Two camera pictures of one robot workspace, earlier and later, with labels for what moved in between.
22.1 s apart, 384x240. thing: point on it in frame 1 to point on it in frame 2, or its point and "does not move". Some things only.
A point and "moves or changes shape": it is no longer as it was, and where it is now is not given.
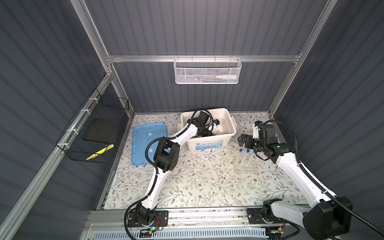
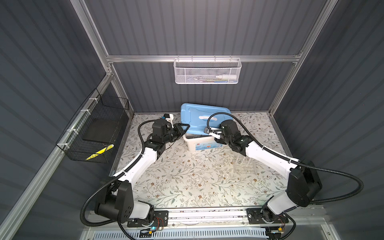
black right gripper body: (251, 142) to (223, 140)
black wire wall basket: (90, 135) does not move
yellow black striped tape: (100, 152) does not move
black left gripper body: (204, 133) to (170, 136)
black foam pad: (101, 130) does not move
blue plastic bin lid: (142, 134) moves or changes shape
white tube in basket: (226, 77) does not move
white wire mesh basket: (207, 71) does not move
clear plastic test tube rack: (245, 163) does not move
